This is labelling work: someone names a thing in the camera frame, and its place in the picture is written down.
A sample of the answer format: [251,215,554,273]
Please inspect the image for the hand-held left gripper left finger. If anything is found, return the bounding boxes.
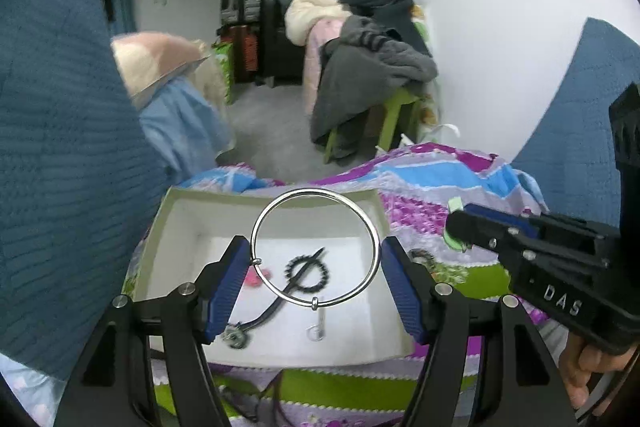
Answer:
[55,236,251,427]

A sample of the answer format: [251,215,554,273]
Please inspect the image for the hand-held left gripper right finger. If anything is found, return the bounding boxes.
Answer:
[381,237,578,427]

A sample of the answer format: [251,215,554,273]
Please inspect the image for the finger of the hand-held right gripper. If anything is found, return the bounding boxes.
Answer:
[462,203,543,239]
[445,211,516,258]

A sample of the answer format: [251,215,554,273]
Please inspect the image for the pale green ornament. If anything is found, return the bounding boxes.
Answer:
[446,196,474,254]

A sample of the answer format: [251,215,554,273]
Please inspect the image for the pink bead ornament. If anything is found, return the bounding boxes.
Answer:
[244,268,273,290]

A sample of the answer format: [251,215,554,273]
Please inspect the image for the black hair stick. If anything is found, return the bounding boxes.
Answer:
[225,247,328,350]

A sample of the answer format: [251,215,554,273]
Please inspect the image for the green cardboard box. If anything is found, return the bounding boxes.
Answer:
[134,186,417,369]

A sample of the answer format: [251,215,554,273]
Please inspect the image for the black bead bracelet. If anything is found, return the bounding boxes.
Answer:
[283,254,332,294]

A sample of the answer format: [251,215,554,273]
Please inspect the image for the silver bangle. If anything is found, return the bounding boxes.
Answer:
[250,188,382,311]

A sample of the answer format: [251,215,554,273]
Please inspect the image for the small silver earring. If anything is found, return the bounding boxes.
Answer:
[306,308,327,343]

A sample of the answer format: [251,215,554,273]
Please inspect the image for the person's right hand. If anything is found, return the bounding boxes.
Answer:
[559,335,640,414]

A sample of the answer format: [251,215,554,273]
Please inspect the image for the floral striped cloth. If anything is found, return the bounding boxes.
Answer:
[124,143,553,427]

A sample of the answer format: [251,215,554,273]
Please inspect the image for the small blue textured cushion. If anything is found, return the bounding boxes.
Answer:
[510,18,640,229]

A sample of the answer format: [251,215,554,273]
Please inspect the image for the green plastic stool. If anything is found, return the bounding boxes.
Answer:
[322,88,427,164]

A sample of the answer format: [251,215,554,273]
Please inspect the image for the blue blanket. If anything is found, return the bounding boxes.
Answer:
[137,78,234,174]

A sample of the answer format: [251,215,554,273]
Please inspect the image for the grey hoodie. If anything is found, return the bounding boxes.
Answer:
[309,15,439,158]

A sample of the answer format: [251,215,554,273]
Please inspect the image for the green bag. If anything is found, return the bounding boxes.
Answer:
[211,41,236,104]

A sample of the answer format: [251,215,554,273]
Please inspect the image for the light blue printed pillow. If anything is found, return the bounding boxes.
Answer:
[0,351,68,413]

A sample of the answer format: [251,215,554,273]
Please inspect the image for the large blue textured cushion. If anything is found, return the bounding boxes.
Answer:
[0,0,172,382]

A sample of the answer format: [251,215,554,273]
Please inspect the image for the red suitcase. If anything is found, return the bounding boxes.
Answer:
[219,24,262,84]

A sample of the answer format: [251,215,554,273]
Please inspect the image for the pink pillow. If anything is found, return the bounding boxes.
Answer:
[110,32,212,108]

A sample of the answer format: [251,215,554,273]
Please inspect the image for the black suitcase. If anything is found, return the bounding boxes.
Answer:
[259,0,307,88]

